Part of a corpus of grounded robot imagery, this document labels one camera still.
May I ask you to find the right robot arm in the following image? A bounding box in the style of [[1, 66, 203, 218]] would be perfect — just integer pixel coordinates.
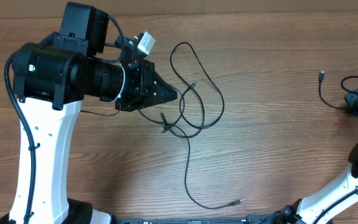
[[271, 75, 358, 224]]

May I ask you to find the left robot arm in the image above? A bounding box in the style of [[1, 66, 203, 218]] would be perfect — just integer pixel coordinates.
[[0, 2, 177, 223]]

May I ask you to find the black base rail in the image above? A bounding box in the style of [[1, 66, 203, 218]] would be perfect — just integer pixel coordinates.
[[113, 212, 276, 224]]

